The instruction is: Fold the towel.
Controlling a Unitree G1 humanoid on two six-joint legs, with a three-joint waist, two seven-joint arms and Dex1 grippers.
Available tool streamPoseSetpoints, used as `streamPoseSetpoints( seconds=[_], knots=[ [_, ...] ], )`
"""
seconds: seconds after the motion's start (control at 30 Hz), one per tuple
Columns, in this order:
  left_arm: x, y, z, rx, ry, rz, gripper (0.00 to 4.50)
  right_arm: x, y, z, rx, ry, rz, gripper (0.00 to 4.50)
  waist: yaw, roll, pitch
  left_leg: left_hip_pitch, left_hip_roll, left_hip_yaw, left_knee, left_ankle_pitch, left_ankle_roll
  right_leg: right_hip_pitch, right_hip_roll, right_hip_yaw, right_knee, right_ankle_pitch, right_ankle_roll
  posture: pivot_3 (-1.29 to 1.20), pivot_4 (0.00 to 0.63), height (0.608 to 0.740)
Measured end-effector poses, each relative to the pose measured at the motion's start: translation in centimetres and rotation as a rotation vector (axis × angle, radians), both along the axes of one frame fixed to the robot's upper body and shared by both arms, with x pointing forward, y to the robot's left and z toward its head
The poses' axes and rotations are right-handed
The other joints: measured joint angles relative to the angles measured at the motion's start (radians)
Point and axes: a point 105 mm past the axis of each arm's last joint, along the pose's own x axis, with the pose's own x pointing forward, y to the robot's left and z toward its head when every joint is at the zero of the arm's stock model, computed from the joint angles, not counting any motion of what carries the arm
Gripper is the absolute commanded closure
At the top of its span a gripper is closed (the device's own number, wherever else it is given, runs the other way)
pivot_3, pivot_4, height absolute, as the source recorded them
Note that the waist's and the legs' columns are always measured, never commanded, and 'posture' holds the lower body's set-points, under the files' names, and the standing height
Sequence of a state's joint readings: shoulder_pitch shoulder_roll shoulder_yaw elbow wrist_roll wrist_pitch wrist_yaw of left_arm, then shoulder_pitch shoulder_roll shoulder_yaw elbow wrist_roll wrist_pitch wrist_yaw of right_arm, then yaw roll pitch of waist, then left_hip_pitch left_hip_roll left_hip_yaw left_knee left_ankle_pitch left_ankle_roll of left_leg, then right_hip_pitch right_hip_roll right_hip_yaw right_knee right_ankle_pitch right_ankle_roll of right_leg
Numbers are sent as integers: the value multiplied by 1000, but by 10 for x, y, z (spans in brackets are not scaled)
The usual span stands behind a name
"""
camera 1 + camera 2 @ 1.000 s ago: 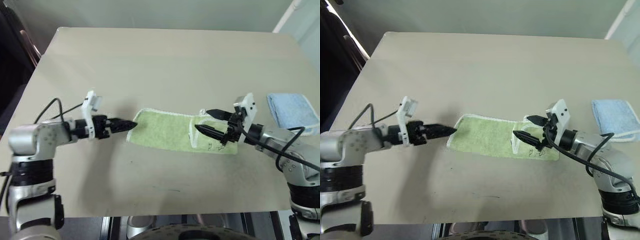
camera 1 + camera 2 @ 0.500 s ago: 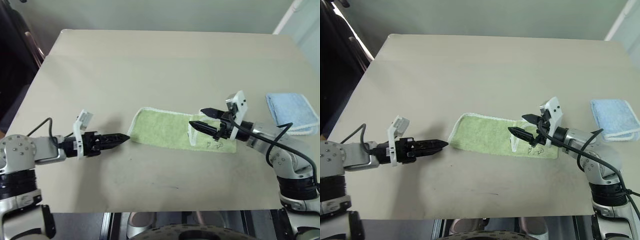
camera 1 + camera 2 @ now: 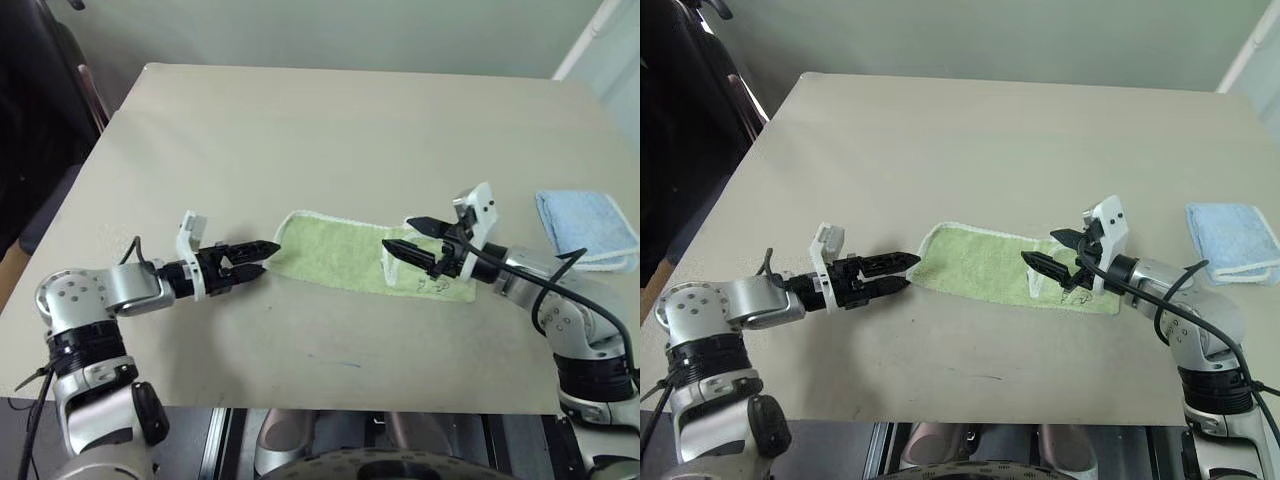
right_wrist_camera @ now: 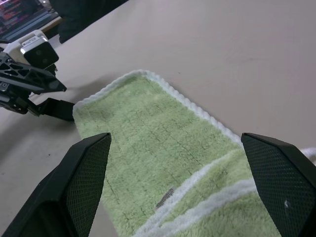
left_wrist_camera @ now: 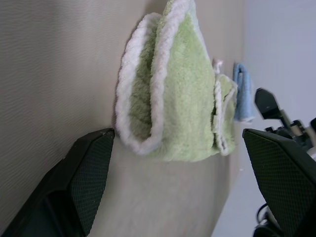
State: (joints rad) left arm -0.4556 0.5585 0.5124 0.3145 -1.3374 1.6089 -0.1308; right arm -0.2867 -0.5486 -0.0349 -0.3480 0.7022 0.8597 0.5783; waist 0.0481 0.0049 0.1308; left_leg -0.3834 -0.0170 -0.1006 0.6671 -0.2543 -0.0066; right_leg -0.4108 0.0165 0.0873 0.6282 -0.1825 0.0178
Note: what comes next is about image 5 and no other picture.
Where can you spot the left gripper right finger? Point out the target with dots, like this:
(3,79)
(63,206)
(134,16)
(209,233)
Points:
(288,187)

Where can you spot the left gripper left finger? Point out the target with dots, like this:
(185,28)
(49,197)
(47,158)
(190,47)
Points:
(74,187)

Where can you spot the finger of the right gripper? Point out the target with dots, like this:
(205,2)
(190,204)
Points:
(267,102)
(271,129)

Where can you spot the green towel with white trim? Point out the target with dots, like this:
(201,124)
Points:
(182,93)

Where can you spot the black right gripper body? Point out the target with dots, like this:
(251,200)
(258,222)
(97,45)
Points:
(300,130)

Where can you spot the folded blue towel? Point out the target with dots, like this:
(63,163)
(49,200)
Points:
(244,98)

